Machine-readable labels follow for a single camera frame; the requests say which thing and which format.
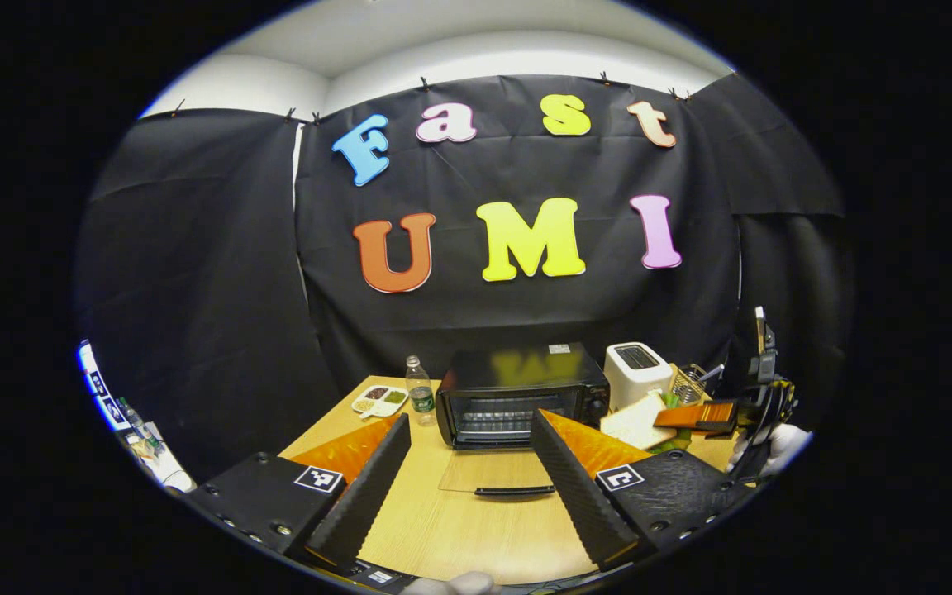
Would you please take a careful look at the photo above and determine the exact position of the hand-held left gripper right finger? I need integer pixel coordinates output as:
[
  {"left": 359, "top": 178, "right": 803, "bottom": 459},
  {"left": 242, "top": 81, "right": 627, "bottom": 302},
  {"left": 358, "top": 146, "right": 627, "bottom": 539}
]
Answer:
[{"left": 530, "top": 409, "right": 762, "bottom": 573}]

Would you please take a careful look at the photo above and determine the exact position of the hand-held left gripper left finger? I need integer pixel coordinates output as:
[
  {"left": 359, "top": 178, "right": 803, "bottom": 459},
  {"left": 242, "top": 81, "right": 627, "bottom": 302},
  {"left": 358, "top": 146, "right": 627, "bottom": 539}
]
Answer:
[{"left": 187, "top": 413, "right": 412, "bottom": 573}]

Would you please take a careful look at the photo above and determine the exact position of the white bread sandwich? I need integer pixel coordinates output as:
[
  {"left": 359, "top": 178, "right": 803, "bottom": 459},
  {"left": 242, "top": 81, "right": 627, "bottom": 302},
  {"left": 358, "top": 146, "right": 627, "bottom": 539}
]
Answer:
[{"left": 600, "top": 390, "right": 692, "bottom": 454}]

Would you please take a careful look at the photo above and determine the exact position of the black electric oven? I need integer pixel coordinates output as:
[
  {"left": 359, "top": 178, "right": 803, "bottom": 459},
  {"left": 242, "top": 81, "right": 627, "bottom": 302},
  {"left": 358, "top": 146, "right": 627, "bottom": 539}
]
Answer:
[{"left": 435, "top": 343, "right": 612, "bottom": 498}]

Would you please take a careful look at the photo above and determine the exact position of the white toaster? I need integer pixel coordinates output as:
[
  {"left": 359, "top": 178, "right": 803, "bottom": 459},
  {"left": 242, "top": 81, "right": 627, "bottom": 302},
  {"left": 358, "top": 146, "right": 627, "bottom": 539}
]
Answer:
[{"left": 604, "top": 342, "right": 675, "bottom": 412}]

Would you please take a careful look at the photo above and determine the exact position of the white divided sauce dish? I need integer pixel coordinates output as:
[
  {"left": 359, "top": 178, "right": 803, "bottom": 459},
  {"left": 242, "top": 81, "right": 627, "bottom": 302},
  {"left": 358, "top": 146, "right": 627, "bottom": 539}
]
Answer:
[{"left": 351, "top": 384, "right": 409, "bottom": 418}]

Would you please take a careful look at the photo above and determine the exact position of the clear plastic water bottle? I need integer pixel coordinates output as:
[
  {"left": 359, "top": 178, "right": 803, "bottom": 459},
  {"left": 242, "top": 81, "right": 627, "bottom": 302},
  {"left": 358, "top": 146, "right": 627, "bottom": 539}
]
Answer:
[{"left": 406, "top": 355, "right": 437, "bottom": 427}]

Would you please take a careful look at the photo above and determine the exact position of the black backdrop cloth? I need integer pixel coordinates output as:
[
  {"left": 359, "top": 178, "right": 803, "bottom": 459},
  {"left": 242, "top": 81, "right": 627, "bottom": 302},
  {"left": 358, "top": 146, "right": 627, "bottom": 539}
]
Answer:
[{"left": 71, "top": 70, "right": 853, "bottom": 488}]

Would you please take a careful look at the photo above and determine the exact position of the wire mesh utensil basket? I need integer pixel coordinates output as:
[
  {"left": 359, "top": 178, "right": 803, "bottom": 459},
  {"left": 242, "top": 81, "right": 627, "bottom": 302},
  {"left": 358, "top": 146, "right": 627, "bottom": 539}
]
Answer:
[{"left": 670, "top": 364, "right": 708, "bottom": 406}]

